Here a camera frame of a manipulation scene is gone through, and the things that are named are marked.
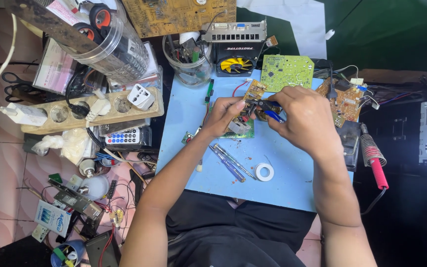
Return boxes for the person's left hand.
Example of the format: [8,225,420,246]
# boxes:
[202,96,256,139]

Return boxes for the person's right hand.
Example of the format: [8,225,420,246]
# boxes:
[266,86,343,158]

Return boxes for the blue-handled cutting pliers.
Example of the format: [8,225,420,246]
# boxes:
[245,98,285,124]

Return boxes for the small brown circuit board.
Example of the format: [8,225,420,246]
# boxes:
[228,79,268,135]

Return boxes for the green circuit board with heatsink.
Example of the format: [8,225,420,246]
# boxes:
[209,107,255,139]

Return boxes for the narrow green strip board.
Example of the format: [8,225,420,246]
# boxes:
[204,79,215,105]

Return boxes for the black two-pin plug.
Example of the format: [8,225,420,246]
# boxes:
[326,66,339,101]

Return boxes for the round brass disc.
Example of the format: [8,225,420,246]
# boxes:
[255,107,283,123]

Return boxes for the soldering iron coil stand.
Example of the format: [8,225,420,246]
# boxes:
[337,120,387,173]

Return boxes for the light green circuit board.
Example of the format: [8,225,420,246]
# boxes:
[260,55,315,93]

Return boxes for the clear cup of tools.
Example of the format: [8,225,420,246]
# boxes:
[162,33,214,89]

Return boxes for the graphics card with yellow fan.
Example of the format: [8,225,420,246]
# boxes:
[201,20,268,78]

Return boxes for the white travel adapter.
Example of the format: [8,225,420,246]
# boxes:
[127,83,156,111]

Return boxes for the beige power strip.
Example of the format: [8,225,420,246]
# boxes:
[20,87,165,135]

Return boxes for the grey remote control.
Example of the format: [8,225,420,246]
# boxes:
[103,126,152,146]

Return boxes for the large yellow circuit board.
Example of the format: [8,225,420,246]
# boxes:
[122,0,237,39]

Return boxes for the dark green sheet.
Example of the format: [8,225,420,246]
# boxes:
[236,0,427,73]

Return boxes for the person's black shorts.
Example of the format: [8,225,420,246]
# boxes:
[165,189,318,267]

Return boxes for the white power plug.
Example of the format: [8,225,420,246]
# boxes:
[85,97,112,124]

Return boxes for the clear ribbed plastic jar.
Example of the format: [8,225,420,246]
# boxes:
[56,0,150,87]

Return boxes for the large white light bulb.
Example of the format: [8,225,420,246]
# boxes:
[77,175,110,201]

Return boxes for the small light bulb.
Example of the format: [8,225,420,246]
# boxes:
[79,158,96,178]

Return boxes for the black power plug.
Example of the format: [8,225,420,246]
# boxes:
[65,67,91,118]

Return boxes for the crumpled clear plastic bag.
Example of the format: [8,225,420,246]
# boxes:
[31,128,100,166]

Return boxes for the metal door lock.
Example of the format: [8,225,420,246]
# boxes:
[47,178,105,222]

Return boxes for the clear case with pink insert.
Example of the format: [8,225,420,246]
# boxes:
[32,37,79,95]

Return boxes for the black multimeter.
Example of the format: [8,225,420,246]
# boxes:
[85,229,122,267]

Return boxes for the white charger block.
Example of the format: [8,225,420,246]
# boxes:
[3,102,48,127]

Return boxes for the blue and white packet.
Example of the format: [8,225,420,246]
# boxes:
[34,199,73,238]

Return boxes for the rusty metal bar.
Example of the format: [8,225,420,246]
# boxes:
[4,0,100,55]

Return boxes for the blue cup of parts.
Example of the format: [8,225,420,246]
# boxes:
[50,240,87,267]

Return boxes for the black scissors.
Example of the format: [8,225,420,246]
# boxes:
[1,72,45,105]

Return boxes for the brown circuit board with wires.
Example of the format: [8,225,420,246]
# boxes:
[315,76,367,129]

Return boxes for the clear-handled screwdriver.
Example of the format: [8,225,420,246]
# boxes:
[213,143,258,181]

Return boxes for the blue-handled screwdriver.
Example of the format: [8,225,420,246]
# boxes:
[208,145,247,183]

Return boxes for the white solder wire spool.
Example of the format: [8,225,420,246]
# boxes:
[254,162,275,182]

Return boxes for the red-handled soldering iron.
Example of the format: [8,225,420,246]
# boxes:
[360,123,390,191]

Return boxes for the white cable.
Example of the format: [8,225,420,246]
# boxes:
[0,13,18,112]

